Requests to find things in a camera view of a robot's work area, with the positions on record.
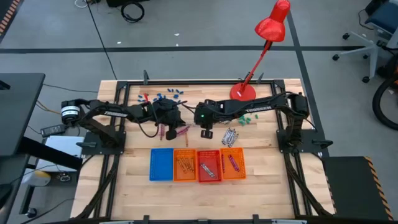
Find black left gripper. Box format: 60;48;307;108
154;98;184;141

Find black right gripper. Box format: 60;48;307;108
195;101;226;139

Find red plastic basket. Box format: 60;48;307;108
197;149;223;184

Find blue plastic basket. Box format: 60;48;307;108
149;147;175;182

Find orange plastic basket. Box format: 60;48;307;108
173;148;198;183
220;147;247;181

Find black power adapter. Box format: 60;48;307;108
40;123;68;138

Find red desk lamp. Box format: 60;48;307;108
229;0;292;103

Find black equipment box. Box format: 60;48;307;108
105;0;150;8

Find yellow and white object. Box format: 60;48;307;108
21;170;52;187

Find black hazard striped platform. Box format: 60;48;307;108
322;155;395;222

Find black side desk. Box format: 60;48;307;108
0;73;47;157

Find office chair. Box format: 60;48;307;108
331;0;398;84

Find hazard striped floor strip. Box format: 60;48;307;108
0;0;21;35

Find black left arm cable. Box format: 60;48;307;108
136;121;160;139

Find black aluminium table frame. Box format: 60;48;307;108
74;79;335;224

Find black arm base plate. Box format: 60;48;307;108
276;129;333;154
81;130;127;156

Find long black floor cable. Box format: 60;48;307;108
85;0;118;81

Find coiled black cable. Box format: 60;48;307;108
120;1;146;24

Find large black hose ring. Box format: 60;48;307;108
371;76;398;131

